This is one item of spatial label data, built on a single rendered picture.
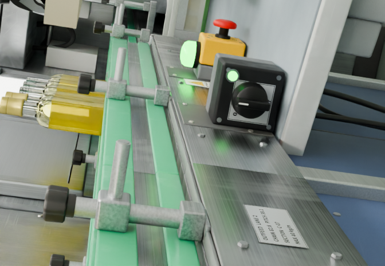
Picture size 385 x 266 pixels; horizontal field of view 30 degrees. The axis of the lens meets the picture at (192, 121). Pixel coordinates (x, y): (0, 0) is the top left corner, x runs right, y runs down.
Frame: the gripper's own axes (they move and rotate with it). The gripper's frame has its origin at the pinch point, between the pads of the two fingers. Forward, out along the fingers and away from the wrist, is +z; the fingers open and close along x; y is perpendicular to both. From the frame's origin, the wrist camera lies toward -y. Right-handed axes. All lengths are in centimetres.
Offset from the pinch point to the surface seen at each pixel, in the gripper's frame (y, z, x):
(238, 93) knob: -87, 30, -24
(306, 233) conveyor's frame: -117, 32, -27
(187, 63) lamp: -57, 27, -12
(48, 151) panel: -29.3, 3.8, 26.6
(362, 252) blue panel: -115, 38, -24
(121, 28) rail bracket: -15.3, 15.6, 0.9
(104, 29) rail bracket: -15.2, 12.0, 1.9
